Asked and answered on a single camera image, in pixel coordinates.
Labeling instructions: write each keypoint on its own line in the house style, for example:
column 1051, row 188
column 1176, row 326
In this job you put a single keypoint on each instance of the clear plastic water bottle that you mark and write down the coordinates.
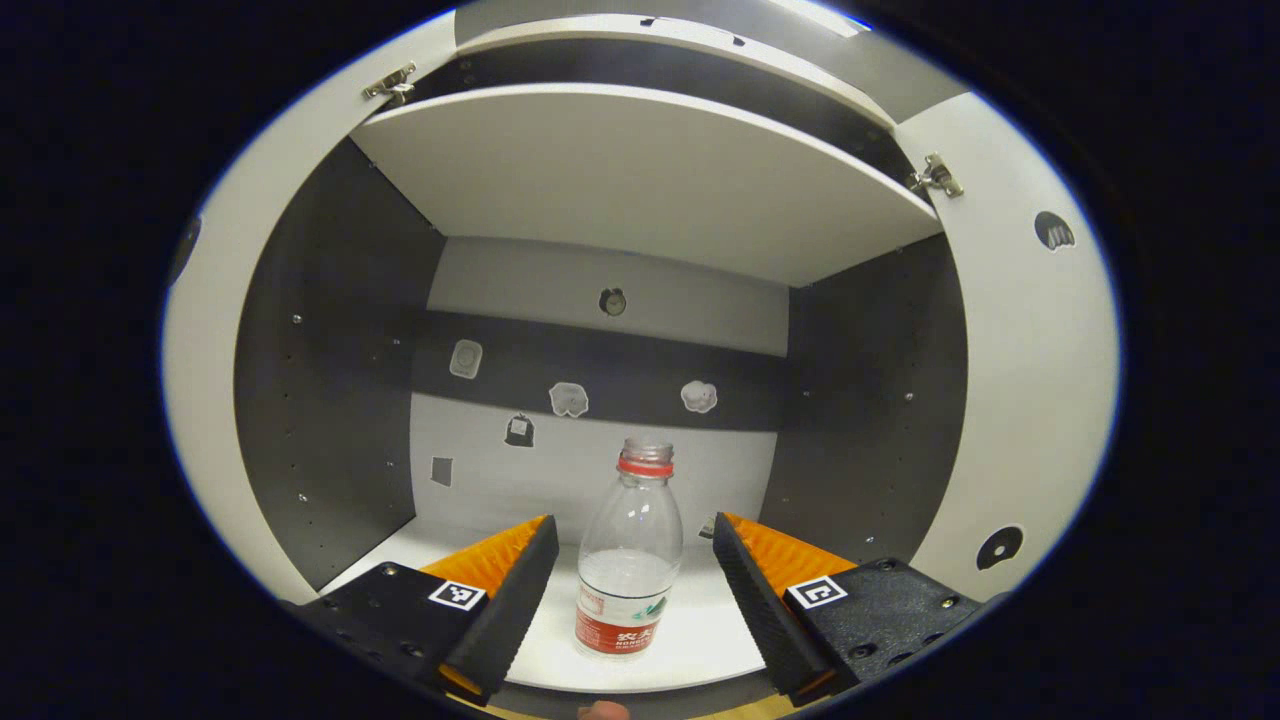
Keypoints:
column 628, row 600

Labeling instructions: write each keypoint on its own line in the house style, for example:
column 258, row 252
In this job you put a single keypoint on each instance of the white cabinet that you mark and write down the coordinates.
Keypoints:
column 650, row 180

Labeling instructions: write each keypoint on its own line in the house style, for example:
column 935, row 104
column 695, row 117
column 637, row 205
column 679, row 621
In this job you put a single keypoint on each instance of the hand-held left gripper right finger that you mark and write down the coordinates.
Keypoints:
column 760, row 610

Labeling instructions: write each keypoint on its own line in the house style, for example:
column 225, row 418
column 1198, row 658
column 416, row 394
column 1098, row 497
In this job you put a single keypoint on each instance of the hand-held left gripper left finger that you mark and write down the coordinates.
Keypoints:
column 510, row 610

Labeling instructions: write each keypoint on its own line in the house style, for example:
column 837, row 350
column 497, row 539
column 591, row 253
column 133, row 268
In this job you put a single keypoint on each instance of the white cabinet door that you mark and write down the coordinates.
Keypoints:
column 1030, row 400
column 215, row 400

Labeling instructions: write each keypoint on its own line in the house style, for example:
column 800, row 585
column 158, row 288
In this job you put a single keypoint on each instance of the long ceiling light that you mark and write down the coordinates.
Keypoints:
column 825, row 15

